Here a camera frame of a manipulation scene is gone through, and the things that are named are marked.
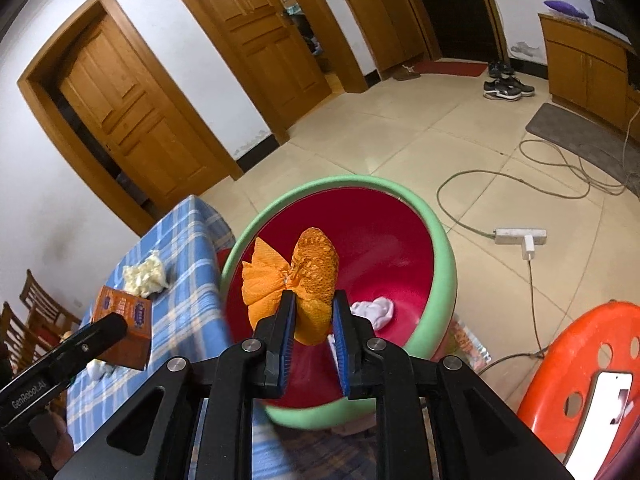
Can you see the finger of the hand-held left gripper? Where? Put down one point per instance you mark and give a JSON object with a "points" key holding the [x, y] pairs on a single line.
{"points": [[75, 355]]}

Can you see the orange cloth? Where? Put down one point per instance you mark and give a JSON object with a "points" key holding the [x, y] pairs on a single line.
{"points": [[310, 270]]}

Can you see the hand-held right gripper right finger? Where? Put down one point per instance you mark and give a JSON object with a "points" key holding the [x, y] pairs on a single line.
{"points": [[343, 345]]}

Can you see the black white-soled sneaker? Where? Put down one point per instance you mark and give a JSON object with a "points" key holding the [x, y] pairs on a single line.
{"points": [[500, 91], [522, 86]]}

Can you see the open wooden door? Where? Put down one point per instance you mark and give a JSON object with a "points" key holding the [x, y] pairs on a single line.
{"points": [[250, 35]]}

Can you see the brown slipper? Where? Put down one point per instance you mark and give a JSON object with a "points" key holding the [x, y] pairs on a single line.
{"points": [[406, 73]]}

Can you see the low wooden wall cabinet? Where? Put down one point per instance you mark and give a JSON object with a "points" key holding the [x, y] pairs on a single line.
{"points": [[390, 30]]}

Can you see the dark shoe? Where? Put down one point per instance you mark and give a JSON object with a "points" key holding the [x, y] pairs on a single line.
{"points": [[499, 68]]}

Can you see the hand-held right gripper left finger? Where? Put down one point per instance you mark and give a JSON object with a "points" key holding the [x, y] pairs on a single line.
{"points": [[286, 340]]}

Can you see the small orange cardboard box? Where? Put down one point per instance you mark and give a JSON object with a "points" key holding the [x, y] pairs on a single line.
{"points": [[131, 322]]}

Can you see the white cloth wad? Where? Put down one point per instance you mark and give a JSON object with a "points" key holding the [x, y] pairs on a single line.
{"points": [[375, 312]]}

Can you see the red doormat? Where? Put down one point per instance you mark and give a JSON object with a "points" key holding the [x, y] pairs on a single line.
{"points": [[450, 67]]}

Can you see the purple cushion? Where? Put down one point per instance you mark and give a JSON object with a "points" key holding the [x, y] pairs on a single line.
{"points": [[565, 9]]}

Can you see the shiny foil snack bag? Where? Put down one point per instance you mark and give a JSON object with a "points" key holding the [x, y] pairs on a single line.
{"points": [[467, 345]]}

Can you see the white power strip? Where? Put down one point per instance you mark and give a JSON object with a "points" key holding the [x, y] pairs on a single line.
{"points": [[512, 234]]}

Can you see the grey floor mat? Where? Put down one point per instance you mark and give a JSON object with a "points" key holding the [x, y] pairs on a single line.
{"points": [[580, 135]]}

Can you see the wooden sideboard cabinet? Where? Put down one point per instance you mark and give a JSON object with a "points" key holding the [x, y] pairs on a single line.
{"points": [[585, 70]]}

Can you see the black television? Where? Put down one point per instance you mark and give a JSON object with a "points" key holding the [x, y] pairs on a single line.
{"points": [[617, 35]]}

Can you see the white phone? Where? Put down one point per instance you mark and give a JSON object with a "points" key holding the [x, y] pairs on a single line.
{"points": [[600, 410]]}

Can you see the orange plastic stool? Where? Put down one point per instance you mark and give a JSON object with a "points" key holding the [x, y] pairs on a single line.
{"points": [[560, 360]]}

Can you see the dark entrance door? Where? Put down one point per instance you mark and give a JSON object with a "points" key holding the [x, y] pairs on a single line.
{"points": [[450, 5]]}

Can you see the blue plaid blanket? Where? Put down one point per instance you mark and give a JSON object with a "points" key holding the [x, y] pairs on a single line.
{"points": [[190, 270]]}

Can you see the white charger plug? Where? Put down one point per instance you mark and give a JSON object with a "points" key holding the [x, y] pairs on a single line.
{"points": [[528, 247]]}

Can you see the crumpled white tissue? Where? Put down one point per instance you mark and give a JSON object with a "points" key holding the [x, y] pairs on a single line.
{"points": [[145, 275]]}

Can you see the red basin with green rim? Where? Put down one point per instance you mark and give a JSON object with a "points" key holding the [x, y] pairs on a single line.
{"points": [[390, 240]]}

